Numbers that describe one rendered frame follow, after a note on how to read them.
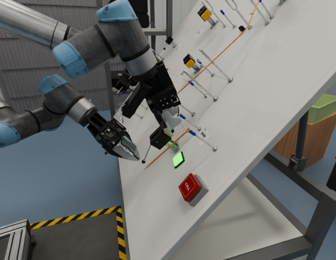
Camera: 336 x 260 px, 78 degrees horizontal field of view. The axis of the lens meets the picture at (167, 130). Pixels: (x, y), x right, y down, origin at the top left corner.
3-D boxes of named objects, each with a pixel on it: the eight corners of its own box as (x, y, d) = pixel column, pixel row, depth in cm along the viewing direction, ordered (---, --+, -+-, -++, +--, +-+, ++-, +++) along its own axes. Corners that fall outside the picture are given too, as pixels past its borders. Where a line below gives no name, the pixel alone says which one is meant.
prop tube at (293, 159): (297, 166, 72) (308, 81, 57) (290, 162, 74) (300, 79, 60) (304, 163, 72) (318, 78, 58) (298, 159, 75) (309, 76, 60)
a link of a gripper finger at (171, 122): (188, 134, 59) (175, 108, 55) (169, 142, 60) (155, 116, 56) (186, 129, 62) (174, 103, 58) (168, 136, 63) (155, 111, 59)
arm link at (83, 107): (68, 118, 65) (86, 100, 68) (80, 127, 66) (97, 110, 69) (66, 111, 58) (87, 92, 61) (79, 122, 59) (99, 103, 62)
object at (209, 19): (213, 16, 101) (202, 2, 96) (219, 22, 92) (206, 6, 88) (206, 24, 103) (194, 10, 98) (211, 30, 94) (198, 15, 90)
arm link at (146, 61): (121, 65, 46) (123, 54, 53) (131, 82, 49) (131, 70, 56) (151, 50, 45) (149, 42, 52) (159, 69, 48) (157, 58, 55)
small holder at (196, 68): (199, 59, 89) (188, 48, 85) (203, 67, 82) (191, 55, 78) (191, 67, 91) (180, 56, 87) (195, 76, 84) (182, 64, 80)
